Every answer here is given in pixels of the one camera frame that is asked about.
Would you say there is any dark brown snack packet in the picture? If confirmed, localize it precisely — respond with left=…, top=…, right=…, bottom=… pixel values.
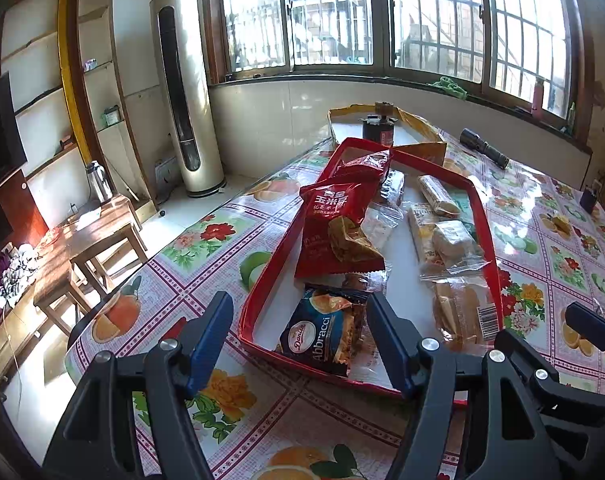
left=377, top=169, right=406, bottom=206

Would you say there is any wooden television cabinet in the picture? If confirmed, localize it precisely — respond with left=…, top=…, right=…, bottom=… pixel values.
left=0, top=170, right=78, bottom=391

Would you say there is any cardboard box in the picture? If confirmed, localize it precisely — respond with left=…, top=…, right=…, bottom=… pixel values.
left=327, top=104, right=448, bottom=166

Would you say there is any black flashlight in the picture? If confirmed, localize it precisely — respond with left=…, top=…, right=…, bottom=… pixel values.
left=459, top=128, right=511, bottom=170

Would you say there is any clear brown cake packet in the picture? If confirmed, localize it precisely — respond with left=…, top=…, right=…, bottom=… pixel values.
left=430, top=277, right=501, bottom=348

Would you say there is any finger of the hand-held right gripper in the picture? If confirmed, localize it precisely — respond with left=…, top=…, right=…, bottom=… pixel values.
left=564, top=301, right=605, bottom=355
left=493, top=329, right=605, bottom=480

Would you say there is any green cloth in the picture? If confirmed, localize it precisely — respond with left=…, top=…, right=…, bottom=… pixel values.
left=427, top=76, right=468, bottom=98

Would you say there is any wooden stool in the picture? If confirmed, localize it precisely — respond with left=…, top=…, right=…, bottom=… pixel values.
left=70, top=221, right=149, bottom=306

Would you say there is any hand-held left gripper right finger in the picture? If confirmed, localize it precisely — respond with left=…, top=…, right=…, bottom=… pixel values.
left=365, top=292, right=574, bottom=480

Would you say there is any low wooden table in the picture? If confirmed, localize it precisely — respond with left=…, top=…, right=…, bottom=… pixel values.
left=32, top=194, right=149, bottom=337

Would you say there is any floral fruit print tablecloth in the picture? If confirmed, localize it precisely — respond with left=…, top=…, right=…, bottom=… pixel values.
left=65, top=125, right=605, bottom=480

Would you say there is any white tower air conditioner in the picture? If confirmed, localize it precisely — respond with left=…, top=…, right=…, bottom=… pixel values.
left=149, top=0, right=226, bottom=198

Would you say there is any barred window wooden frame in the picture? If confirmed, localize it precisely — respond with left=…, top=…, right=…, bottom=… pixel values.
left=202, top=0, right=591, bottom=126

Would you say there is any clear packet brown nut bar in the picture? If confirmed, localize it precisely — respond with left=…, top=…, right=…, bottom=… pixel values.
left=340, top=271, right=388, bottom=293

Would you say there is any clear packet white sweet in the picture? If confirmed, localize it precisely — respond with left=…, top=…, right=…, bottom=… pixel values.
left=360, top=204, right=404, bottom=253

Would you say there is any red snack packet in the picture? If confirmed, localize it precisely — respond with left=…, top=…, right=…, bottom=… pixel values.
left=293, top=182, right=387, bottom=281
left=315, top=150, right=394, bottom=196

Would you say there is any dark blue snack packet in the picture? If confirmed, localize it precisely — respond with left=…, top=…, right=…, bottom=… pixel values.
left=275, top=284, right=378, bottom=378

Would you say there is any clear packet white cube cake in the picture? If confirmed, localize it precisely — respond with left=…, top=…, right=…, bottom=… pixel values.
left=419, top=219, right=486, bottom=281

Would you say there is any white wall shelving unit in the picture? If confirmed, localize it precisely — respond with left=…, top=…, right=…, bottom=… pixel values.
left=0, top=0, right=133, bottom=196

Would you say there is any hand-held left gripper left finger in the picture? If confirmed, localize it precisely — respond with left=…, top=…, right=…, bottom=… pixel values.
left=42, top=290, right=234, bottom=480

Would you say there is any steel electric kettle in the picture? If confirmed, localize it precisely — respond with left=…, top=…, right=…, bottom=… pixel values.
left=85, top=160, right=114, bottom=205

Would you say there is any green snack packet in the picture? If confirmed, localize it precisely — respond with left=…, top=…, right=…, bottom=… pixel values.
left=450, top=192, right=478, bottom=231

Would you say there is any red rectangular tray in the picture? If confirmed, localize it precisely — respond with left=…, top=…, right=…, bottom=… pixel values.
left=238, top=137, right=506, bottom=401

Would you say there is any cream snack bar packet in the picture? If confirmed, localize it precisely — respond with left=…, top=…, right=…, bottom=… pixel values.
left=407, top=202, right=446, bottom=266

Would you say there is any long white cracker packet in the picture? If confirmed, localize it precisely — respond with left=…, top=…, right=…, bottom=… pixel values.
left=417, top=174, right=462, bottom=218

